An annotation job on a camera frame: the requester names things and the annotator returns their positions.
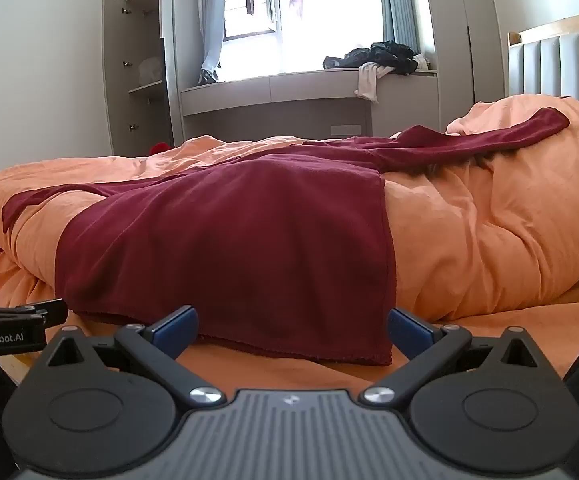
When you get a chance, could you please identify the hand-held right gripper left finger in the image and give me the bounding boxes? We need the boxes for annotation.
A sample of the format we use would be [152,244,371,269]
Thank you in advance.
[40,305,225,408]

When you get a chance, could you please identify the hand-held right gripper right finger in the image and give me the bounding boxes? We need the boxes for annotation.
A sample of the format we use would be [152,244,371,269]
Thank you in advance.
[359,307,545,408]

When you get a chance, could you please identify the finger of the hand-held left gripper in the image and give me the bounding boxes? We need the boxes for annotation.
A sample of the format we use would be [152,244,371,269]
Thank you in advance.
[0,298,69,329]

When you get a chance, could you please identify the maroon long-sleeved shirt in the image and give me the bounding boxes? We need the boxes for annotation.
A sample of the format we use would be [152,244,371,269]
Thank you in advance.
[2,107,571,366]

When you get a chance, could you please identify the pile of dark clothes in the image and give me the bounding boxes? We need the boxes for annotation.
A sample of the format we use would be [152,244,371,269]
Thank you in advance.
[322,40,419,76]

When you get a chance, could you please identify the orange duvet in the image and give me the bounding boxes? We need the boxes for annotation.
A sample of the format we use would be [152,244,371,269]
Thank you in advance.
[0,95,579,322]

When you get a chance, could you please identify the grey window bench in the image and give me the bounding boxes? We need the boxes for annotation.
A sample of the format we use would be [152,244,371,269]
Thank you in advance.
[180,67,440,146]

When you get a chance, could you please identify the white cloth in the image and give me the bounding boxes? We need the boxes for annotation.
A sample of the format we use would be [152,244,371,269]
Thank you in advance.
[354,61,395,102]

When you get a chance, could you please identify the open grey wardrobe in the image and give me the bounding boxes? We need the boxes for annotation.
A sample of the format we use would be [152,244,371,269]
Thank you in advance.
[102,0,183,156]

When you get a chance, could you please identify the closed grey wardrobe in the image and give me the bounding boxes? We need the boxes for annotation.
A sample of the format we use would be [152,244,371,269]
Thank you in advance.
[422,0,510,133]

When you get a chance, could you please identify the blue-grey curtain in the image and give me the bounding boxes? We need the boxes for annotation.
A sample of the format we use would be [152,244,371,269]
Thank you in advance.
[200,0,228,83]
[377,0,419,56]

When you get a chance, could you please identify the window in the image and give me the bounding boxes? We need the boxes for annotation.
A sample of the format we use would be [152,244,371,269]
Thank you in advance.
[220,0,387,81]

